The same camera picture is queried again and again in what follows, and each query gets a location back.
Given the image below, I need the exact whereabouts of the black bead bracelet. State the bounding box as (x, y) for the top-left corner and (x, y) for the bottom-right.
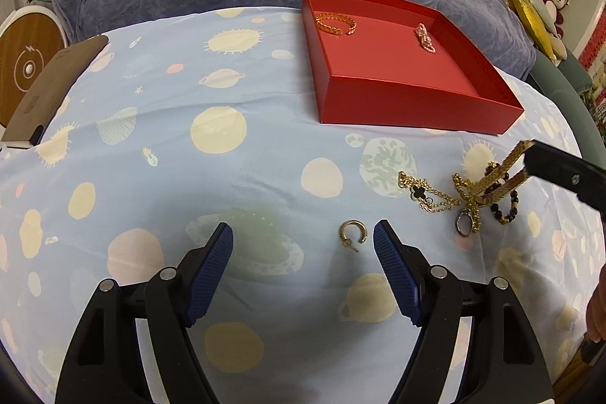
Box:
(483, 166), (522, 226)

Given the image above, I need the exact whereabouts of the silver ring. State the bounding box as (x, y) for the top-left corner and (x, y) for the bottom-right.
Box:
(455, 210), (475, 237)

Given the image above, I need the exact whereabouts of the brown flat board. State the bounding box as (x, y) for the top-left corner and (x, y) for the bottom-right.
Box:
(0, 35), (111, 145)

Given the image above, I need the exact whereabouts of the light blue planet print sheet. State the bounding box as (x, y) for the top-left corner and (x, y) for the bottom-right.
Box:
(0, 6), (598, 404)

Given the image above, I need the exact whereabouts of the gold chain link bangle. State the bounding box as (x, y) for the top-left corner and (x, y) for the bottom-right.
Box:
(315, 12), (357, 37)

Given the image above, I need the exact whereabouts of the gold hoop earring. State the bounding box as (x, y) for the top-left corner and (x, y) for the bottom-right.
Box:
(341, 220), (367, 250)

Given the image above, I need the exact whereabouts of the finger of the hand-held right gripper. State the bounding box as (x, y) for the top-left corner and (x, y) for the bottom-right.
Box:
(523, 140), (606, 212)

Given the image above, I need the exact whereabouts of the yellow pillow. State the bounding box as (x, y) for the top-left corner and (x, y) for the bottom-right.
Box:
(506, 0), (567, 62)

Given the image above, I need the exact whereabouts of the gold necklace with black clover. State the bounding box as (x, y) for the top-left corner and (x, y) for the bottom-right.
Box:
(397, 170), (462, 216)

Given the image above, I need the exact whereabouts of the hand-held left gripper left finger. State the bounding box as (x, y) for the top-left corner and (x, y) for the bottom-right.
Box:
(56, 221), (235, 404)

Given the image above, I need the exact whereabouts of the person's right hand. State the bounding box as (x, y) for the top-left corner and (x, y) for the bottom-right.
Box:
(586, 264), (606, 344)

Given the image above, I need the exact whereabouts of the green padded bed frame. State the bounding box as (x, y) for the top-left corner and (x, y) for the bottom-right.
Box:
(487, 0), (606, 170)

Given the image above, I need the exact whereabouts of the red cardboard box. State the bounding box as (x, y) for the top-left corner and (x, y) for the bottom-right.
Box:
(302, 0), (525, 136)

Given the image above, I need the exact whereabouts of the pink bead jewelry piece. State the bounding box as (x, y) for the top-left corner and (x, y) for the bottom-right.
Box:
(415, 23), (437, 53)

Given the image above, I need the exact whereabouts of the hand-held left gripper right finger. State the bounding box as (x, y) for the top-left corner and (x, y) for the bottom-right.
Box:
(373, 219), (554, 404)

